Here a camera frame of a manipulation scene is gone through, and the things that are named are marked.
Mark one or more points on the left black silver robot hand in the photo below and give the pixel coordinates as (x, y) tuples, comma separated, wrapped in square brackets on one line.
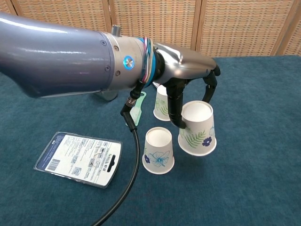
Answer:
[(188, 61)]

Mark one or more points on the white paper cup green fern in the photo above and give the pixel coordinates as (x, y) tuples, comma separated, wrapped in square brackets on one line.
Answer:
[(200, 136), (160, 106)]

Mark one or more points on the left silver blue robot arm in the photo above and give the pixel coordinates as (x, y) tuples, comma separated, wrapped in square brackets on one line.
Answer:
[(58, 58)]

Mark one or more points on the woven bamboo folding screen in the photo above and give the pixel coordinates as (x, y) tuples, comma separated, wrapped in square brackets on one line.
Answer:
[(164, 23)]

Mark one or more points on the mint green plastic brush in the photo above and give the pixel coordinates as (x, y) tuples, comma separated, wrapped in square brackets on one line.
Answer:
[(139, 108)]

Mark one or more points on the metal measuring cup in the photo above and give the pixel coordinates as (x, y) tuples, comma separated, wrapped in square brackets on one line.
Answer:
[(108, 96)]

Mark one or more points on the white paper cup blue hibiscus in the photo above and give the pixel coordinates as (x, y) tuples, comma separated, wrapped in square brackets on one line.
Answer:
[(157, 150)]

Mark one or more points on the blue carpet table mat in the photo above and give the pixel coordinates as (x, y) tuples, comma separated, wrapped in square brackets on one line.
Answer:
[(235, 164)]

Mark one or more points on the razor blister pack card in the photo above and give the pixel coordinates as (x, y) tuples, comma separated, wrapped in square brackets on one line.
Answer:
[(77, 160)]

